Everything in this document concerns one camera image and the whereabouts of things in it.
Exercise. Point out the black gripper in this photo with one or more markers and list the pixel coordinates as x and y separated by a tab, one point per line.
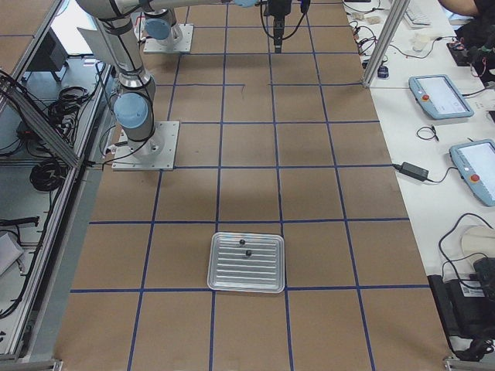
278	8

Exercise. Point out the silver ribbed metal tray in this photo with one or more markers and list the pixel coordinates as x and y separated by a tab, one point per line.
262	272

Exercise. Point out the white keyboard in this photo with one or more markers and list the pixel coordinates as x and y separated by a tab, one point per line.
416	18

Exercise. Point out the upper blue teach pendant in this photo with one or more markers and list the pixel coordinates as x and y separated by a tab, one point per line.
439	98

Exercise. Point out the blue teach pendant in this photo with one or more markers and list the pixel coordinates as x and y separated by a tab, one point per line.
439	98
475	162

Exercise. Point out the black power adapter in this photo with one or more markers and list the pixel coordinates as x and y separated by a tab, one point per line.
414	171

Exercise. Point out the lower blue teach pendant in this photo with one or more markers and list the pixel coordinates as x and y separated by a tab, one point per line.
475	162

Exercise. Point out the black equipment box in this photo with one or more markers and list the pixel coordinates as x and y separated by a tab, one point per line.
466	316

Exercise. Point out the aluminium frame post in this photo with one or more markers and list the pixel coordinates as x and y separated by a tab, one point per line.
396	13

